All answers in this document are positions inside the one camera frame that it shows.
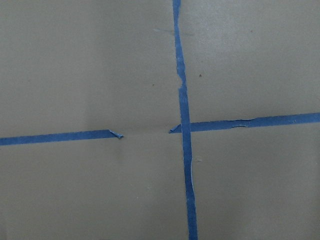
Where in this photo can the short blue tape piece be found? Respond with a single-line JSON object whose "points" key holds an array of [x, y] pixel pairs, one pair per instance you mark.
{"points": [[60, 137]]}

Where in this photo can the worn blue tape lengthwise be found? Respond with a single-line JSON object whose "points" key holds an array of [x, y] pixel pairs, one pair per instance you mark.
{"points": [[185, 126]]}

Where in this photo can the torn blue tape crosswise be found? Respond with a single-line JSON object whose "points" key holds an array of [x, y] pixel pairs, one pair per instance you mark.
{"points": [[268, 121]]}

